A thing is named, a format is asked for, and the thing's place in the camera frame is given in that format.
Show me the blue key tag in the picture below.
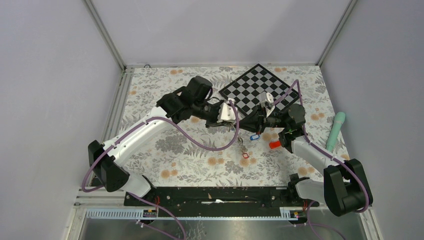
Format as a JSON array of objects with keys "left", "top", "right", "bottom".
[{"left": 249, "top": 134, "right": 260, "bottom": 141}]

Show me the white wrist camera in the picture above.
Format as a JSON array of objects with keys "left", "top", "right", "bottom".
[
  {"left": 217, "top": 98, "right": 236, "bottom": 123},
  {"left": 259, "top": 91, "right": 275, "bottom": 117}
]

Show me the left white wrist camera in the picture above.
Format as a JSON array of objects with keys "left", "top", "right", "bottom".
[{"left": 217, "top": 98, "right": 236, "bottom": 123}]

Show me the floral table mat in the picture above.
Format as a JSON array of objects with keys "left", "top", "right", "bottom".
[{"left": 120, "top": 66, "right": 335, "bottom": 187}]

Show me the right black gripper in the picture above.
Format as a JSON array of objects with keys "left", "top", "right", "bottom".
[{"left": 234, "top": 103, "right": 290, "bottom": 135}]

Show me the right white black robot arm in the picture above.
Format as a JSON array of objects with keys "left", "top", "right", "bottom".
[{"left": 239, "top": 103, "right": 373, "bottom": 217}]

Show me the red plastic block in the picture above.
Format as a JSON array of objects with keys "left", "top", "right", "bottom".
[{"left": 268, "top": 141, "right": 281, "bottom": 149}]

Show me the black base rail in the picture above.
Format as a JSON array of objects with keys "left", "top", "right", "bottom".
[{"left": 143, "top": 186, "right": 307, "bottom": 215}]

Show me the black white checkerboard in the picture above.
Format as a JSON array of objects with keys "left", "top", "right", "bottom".
[{"left": 218, "top": 64, "right": 290, "bottom": 116}]

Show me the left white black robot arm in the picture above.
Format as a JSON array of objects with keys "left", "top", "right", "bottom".
[{"left": 82, "top": 76, "right": 239, "bottom": 206}]

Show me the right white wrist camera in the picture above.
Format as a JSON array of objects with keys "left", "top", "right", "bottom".
[{"left": 259, "top": 91, "right": 275, "bottom": 117}]

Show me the white slotted cable duct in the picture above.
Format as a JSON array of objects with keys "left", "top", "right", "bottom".
[{"left": 86, "top": 207, "right": 298, "bottom": 221}]

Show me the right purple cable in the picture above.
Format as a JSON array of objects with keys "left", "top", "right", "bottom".
[{"left": 273, "top": 79, "right": 371, "bottom": 240}]

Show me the large grey metal keyring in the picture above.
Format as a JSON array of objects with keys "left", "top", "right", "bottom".
[{"left": 237, "top": 130, "right": 247, "bottom": 154}]

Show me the mint green cylinder handle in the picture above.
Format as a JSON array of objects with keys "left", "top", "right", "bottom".
[{"left": 326, "top": 112, "right": 346, "bottom": 152}]

